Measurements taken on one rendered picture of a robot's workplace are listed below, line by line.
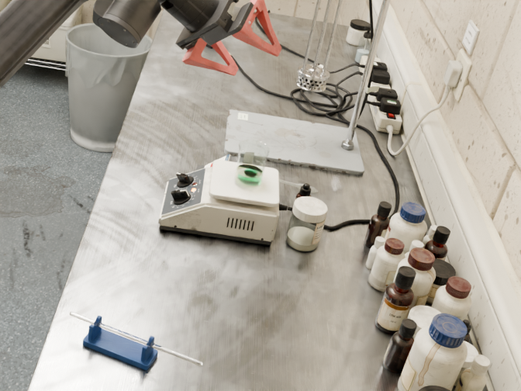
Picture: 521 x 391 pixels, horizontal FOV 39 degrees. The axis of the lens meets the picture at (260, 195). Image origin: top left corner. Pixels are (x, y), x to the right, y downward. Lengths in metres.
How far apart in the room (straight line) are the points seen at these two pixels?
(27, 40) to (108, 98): 1.93
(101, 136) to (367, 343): 1.96
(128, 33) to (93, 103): 1.94
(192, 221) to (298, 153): 0.39
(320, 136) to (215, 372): 0.76
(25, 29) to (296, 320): 0.57
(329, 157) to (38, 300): 1.05
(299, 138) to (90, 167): 1.38
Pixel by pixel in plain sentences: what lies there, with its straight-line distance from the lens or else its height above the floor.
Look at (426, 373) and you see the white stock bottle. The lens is 1.03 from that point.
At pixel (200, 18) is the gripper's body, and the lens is 0.97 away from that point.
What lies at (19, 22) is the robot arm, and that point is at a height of 1.16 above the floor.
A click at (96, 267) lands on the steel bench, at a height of 0.75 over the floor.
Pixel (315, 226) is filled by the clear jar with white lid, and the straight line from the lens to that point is 1.25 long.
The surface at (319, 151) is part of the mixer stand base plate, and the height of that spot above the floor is 0.76.
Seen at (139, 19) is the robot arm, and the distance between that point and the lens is 0.93.
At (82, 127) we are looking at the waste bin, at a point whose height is 0.09.
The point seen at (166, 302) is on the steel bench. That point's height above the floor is 0.75.
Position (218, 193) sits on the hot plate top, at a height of 0.84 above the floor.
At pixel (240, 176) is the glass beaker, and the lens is 1.24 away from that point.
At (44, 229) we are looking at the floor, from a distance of 2.53.
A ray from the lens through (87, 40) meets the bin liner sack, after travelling 3.03.
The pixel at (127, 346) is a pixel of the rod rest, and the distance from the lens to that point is 1.04.
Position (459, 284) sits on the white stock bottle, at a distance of 1.16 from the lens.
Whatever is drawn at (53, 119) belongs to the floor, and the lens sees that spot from 3.19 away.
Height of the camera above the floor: 1.49
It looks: 32 degrees down
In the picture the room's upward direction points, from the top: 12 degrees clockwise
